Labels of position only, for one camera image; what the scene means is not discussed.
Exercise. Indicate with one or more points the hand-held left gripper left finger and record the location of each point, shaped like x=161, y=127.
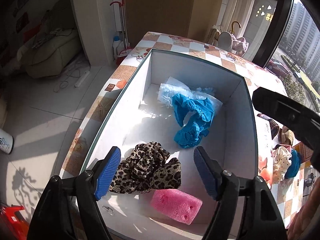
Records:
x=107, y=172

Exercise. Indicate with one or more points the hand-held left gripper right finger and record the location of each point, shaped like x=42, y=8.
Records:
x=205, y=172

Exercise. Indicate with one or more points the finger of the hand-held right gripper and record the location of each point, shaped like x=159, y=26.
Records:
x=287, y=110

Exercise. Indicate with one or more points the dark brown scrunchie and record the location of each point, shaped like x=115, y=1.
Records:
x=272, y=127

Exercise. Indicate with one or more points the tan knit scrunchie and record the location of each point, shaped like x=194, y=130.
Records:
x=287, y=136

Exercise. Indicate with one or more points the grey-green cardboard storage box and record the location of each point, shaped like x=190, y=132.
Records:
x=225, y=155

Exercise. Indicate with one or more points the leopard print scrunchie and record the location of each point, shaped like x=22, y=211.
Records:
x=145, y=165

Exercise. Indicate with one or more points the blue mesh scrunchie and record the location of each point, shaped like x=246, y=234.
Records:
x=293, y=166
x=195, y=130

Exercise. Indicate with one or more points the pink foam sponge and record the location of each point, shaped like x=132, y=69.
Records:
x=172, y=205

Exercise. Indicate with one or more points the white polka dot scrunchie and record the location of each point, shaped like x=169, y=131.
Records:
x=280, y=162

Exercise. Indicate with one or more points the light blue fluffy scrunchie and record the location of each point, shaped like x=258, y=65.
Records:
x=175, y=90

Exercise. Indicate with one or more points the person's right forearm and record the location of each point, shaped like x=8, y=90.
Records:
x=310, y=217

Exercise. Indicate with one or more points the orange and pink carton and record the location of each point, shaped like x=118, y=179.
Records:
x=303, y=152

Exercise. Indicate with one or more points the floral printed tissue box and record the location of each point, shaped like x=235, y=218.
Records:
x=265, y=167

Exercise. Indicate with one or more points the white power strip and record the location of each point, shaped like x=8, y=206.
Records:
x=82, y=78

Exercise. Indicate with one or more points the brass hanger hook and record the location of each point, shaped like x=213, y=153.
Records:
x=236, y=22

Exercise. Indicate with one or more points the white printed trash bin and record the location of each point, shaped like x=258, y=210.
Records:
x=6, y=142

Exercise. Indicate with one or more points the red plastic stool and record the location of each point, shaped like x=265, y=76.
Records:
x=12, y=220

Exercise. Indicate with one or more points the cream curtain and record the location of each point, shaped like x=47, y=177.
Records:
x=240, y=2

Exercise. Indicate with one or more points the white detergent bottle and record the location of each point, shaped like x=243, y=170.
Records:
x=117, y=46

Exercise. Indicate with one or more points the beige sofa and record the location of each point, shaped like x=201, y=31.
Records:
x=50, y=57

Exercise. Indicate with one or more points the brown wooden door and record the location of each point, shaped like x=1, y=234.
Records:
x=162, y=5

